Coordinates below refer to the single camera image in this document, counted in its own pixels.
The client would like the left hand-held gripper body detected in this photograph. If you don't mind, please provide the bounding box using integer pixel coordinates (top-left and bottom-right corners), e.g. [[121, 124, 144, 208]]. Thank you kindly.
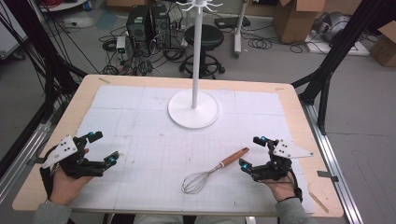
[[40, 134, 106, 180]]

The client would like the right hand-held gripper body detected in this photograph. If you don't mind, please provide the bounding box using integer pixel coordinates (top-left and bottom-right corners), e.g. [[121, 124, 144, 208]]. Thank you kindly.
[[250, 138, 315, 183]]

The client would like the wooden handled wire whisk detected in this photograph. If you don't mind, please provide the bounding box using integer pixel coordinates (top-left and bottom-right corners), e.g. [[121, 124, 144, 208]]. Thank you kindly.
[[180, 147, 250, 195]]

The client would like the person's right hand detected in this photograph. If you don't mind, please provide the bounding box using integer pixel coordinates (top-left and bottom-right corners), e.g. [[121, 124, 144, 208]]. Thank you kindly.
[[262, 169, 303, 203]]

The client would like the person's left hand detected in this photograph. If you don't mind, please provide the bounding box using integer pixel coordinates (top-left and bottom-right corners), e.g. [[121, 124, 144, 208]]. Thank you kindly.
[[49, 167, 94, 207]]

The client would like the grey metal clamp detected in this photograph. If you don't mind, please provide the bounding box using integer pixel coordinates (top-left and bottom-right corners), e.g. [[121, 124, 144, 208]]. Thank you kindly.
[[317, 170, 340, 183]]

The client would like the thin wooden stick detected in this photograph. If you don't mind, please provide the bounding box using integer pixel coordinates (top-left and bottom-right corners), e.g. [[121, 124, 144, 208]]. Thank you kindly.
[[307, 189, 330, 215]]

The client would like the white grid mat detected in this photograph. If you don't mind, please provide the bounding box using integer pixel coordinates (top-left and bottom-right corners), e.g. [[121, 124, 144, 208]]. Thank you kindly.
[[69, 84, 316, 216]]

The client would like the small grey electronics box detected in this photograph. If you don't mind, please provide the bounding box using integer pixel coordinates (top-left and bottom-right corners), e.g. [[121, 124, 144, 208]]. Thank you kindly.
[[115, 35, 128, 62]]

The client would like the white hook rack stand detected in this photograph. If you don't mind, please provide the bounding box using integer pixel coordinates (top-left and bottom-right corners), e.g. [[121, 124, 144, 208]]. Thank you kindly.
[[167, 0, 224, 130]]

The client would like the white stand leg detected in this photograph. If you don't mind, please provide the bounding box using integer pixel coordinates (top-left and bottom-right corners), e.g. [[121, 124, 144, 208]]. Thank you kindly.
[[233, 0, 248, 60]]

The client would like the black computer tower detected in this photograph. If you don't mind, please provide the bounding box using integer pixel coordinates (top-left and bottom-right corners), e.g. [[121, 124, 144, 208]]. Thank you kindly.
[[149, 3, 172, 50], [125, 5, 151, 50]]

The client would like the black round stool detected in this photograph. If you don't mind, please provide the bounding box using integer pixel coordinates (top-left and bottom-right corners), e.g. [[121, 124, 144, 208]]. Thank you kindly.
[[178, 23, 227, 80]]

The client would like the large open cardboard box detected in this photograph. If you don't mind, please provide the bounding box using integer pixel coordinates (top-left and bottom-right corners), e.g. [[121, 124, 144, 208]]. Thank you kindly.
[[273, 0, 327, 45]]

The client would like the flat black device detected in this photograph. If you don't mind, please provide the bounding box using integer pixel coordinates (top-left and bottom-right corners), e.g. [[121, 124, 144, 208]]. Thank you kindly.
[[214, 16, 252, 30]]

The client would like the white cabinet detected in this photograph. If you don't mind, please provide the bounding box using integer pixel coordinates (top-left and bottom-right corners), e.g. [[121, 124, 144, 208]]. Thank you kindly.
[[0, 8, 29, 60]]

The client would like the white floor platform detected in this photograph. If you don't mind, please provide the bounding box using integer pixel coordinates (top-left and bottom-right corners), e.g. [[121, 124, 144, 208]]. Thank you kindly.
[[304, 30, 371, 58]]

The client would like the white round table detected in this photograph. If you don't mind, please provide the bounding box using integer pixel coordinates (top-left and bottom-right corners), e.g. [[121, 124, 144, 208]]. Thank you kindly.
[[36, 0, 89, 13]]

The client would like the grey round appliance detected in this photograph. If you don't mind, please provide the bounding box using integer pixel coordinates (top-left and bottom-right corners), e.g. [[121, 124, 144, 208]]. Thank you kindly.
[[312, 11, 351, 43]]

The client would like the small cardboard box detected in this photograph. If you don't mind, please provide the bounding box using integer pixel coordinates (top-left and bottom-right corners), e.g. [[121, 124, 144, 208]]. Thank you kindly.
[[369, 21, 396, 68]]

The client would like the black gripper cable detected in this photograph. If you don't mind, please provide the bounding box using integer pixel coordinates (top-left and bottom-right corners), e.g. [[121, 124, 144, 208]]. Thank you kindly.
[[289, 169, 304, 203]]

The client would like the black wrist strap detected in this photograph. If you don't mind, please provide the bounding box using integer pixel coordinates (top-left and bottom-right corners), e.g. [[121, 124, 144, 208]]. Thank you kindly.
[[38, 167, 54, 201]]

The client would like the aluminium rail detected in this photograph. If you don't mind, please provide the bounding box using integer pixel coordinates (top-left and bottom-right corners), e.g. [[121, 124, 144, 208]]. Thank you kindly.
[[301, 102, 364, 224], [0, 120, 52, 203]]

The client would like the tangle of black cables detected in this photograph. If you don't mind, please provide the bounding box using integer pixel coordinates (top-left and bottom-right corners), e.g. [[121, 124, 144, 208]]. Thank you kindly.
[[98, 24, 188, 77]]

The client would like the coiled black cable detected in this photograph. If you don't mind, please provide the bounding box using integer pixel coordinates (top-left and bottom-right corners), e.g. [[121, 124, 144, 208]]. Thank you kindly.
[[247, 36, 274, 50]]

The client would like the black metal frame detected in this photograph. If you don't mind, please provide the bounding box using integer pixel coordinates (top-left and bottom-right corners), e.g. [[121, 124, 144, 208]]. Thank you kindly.
[[291, 0, 396, 135], [0, 0, 88, 125]]

